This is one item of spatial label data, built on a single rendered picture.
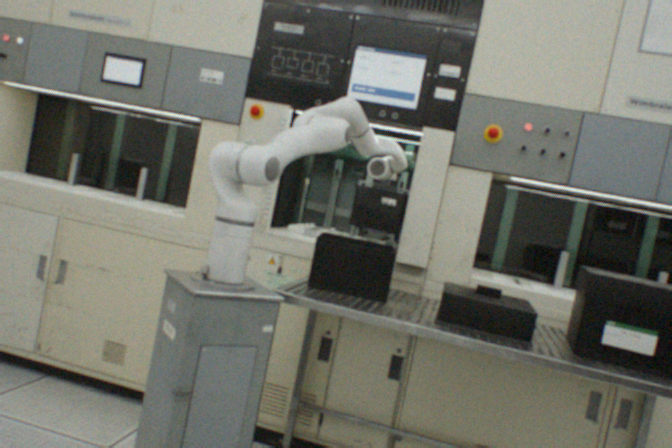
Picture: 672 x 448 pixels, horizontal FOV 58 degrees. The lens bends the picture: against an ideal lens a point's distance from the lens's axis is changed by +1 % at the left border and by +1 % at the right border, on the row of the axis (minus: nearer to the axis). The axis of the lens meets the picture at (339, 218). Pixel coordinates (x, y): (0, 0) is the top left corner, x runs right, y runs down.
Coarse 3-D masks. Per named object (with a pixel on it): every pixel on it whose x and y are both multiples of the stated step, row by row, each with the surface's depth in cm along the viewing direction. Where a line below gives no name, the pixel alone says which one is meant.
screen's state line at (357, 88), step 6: (354, 84) 243; (360, 84) 243; (354, 90) 243; (360, 90) 243; (366, 90) 242; (372, 90) 242; (378, 90) 241; (384, 90) 241; (390, 90) 240; (384, 96) 241; (390, 96) 240; (396, 96) 240; (402, 96) 239; (408, 96) 239; (414, 96) 238
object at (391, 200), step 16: (368, 192) 263; (384, 192) 261; (352, 208) 264; (368, 208) 263; (384, 208) 261; (400, 208) 260; (352, 224) 264; (368, 224) 263; (384, 224) 261; (400, 224) 264; (384, 240) 264
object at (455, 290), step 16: (448, 288) 195; (464, 288) 203; (480, 288) 196; (448, 304) 185; (464, 304) 184; (480, 304) 183; (496, 304) 182; (512, 304) 188; (528, 304) 196; (448, 320) 185; (464, 320) 184; (480, 320) 183; (496, 320) 182; (512, 320) 181; (528, 320) 180; (496, 336) 182; (512, 336) 181; (528, 336) 180
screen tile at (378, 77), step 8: (360, 56) 243; (368, 56) 242; (376, 56) 241; (360, 64) 243; (368, 64) 242; (376, 64) 241; (384, 64) 241; (360, 72) 243; (368, 72) 242; (376, 72) 241; (384, 72) 241; (360, 80) 243; (368, 80) 242; (376, 80) 241
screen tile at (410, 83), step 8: (392, 64) 240; (400, 64) 239; (408, 64) 239; (416, 72) 238; (392, 80) 240; (400, 80) 239; (408, 80) 239; (416, 80) 238; (408, 88) 239; (416, 88) 238
